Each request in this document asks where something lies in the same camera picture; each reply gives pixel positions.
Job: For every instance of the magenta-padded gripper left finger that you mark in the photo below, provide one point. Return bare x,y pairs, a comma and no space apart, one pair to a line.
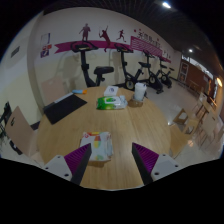
60,166

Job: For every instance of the black flat mat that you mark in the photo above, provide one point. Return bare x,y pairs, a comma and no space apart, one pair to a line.
65,108

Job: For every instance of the white cup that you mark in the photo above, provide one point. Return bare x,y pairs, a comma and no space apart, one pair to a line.
140,90

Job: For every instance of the green wet wipes pack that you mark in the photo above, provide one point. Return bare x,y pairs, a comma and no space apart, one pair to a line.
110,102

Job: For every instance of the white tissue pack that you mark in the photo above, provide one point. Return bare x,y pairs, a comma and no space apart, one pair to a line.
111,91

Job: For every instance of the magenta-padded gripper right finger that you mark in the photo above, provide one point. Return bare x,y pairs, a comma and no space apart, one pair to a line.
163,165

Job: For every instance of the grey wall plaque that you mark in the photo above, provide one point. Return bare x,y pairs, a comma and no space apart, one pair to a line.
15,51

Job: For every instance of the blue and orange tube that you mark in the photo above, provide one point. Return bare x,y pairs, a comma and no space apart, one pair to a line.
79,91

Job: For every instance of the black exercise bike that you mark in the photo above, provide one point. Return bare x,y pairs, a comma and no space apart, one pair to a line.
85,66
128,81
166,78
154,80

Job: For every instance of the brown round coaster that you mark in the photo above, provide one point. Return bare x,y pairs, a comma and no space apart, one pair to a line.
135,103

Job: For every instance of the group of wooden chairs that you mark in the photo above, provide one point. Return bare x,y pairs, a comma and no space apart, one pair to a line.
200,126

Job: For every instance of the white colourful printed towel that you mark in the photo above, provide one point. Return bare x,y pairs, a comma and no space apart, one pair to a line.
98,145

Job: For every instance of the round ceiling light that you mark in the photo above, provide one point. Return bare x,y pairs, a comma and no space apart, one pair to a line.
190,50
166,5

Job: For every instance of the white wall poster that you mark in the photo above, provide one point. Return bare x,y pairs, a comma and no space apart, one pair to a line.
45,38

